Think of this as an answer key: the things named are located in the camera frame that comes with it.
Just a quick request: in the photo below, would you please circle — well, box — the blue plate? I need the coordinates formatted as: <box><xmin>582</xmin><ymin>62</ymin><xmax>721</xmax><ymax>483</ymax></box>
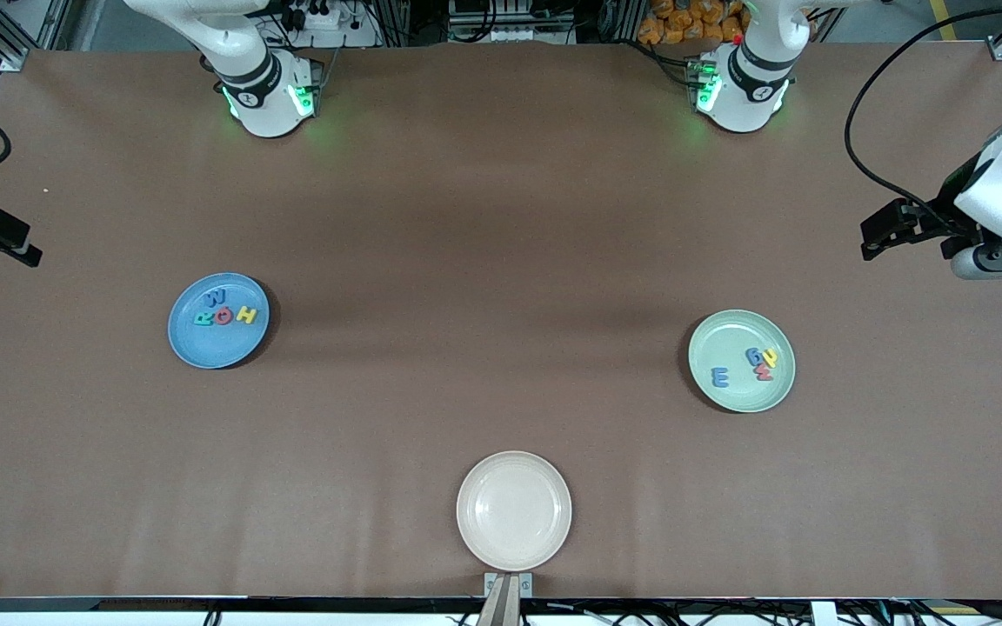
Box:
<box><xmin>168</xmin><ymin>273</ymin><xmax>271</xmax><ymax>370</ymax></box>

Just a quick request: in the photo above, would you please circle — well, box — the green plate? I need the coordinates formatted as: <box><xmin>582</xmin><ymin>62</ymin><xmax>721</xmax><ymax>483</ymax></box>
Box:
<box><xmin>688</xmin><ymin>310</ymin><xmax>797</xmax><ymax>413</ymax></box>

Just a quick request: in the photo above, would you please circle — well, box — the beige plate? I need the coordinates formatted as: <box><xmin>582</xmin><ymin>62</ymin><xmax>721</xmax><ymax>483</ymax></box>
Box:
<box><xmin>456</xmin><ymin>450</ymin><xmax>573</xmax><ymax>572</ymax></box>

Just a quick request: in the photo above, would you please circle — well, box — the brown table cover sheet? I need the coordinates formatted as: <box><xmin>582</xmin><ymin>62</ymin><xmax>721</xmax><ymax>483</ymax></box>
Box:
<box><xmin>0</xmin><ymin>42</ymin><xmax>1002</xmax><ymax>601</ymax></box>

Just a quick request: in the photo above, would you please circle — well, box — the orange packets pile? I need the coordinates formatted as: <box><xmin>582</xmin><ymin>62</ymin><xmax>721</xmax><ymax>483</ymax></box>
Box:
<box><xmin>638</xmin><ymin>0</ymin><xmax>747</xmax><ymax>46</ymax></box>

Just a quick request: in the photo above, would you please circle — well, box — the white power strip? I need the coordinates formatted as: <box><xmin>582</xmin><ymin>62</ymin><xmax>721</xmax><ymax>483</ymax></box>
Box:
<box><xmin>279</xmin><ymin>0</ymin><xmax>343</xmax><ymax>32</ymax></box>

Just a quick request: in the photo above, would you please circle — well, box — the electronics rack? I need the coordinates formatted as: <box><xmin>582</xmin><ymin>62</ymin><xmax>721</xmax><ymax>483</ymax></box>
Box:
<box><xmin>447</xmin><ymin>0</ymin><xmax>578</xmax><ymax>46</ymax></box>

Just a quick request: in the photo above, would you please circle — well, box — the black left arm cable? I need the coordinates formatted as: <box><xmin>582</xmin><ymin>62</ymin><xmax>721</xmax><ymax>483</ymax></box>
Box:
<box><xmin>845</xmin><ymin>7</ymin><xmax>1002</xmax><ymax>234</ymax></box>

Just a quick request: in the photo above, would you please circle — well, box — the black table edge rail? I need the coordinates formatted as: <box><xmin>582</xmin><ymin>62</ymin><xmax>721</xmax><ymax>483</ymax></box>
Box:
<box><xmin>0</xmin><ymin>596</ymin><xmax>1002</xmax><ymax>615</ymax></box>

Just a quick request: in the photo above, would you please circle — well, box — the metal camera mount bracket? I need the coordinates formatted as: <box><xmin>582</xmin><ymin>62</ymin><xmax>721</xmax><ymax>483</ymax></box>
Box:
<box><xmin>484</xmin><ymin>572</ymin><xmax>534</xmax><ymax>626</ymax></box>

